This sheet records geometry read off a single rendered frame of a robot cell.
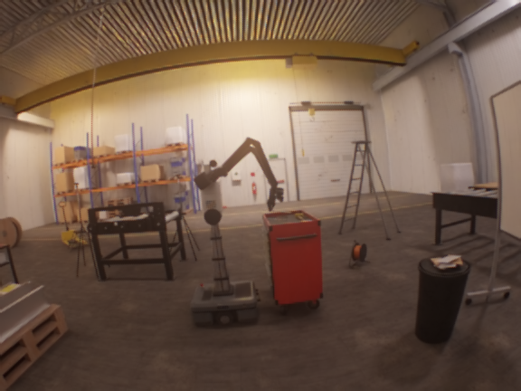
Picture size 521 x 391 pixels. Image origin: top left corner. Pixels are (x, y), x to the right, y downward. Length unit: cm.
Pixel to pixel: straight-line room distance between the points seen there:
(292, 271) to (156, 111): 1225
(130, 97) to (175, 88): 256
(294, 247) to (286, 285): 38
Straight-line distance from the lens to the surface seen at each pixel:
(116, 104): 1491
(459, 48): 1048
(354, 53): 1108
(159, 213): 367
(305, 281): 242
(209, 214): 231
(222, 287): 255
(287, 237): 219
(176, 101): 1354
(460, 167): 836
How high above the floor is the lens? 137
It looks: 4 degrees down
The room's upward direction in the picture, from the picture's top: 5 degrees counter-clockwise
